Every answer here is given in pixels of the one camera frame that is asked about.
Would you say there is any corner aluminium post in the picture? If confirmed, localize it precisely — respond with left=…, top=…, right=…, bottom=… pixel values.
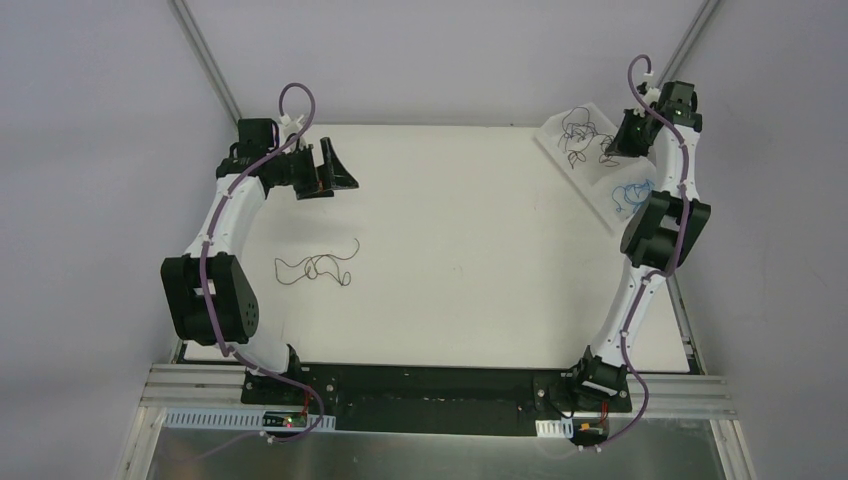
left=168, top=0, right=242, bottom=125
left=628, top=1, right=722, bottom=117

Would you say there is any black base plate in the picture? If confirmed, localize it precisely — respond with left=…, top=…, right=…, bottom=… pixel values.
left=240, top=363, right=632, bottom=436

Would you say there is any right corner aluminium post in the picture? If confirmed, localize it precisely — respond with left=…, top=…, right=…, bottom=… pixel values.
left=628, top=1, right=722, bottom=117

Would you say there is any right white cable duct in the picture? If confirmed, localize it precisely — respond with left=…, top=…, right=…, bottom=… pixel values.
left=535, top=418, right=574, bottom=439

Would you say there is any aluminium frame rail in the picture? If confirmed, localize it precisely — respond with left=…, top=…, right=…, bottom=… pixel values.
left=139, top=364, right=738, bottom=420

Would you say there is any left corner aluminium post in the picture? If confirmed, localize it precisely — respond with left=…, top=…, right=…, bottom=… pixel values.
left=168, top=0, right=242, bottom=125

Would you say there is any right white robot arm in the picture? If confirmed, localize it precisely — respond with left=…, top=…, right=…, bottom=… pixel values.
left=566, top=81, right=711, bottom=410

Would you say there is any white compartment tray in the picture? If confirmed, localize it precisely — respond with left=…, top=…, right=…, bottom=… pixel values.
left=534, top=102, right=656, bottom=233

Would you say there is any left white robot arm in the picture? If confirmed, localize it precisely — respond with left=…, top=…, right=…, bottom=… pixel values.
left=160, top=115, right=359, bottom=405

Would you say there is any white cable duct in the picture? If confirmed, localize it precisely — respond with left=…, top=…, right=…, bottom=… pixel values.
left=535, top=418, right=574, bottom=439
left=163, top=408, right=336, bottom=433

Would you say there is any left white cable duct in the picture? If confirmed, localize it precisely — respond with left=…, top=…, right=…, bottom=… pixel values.
left=163, top=408, right=336, bottom=433

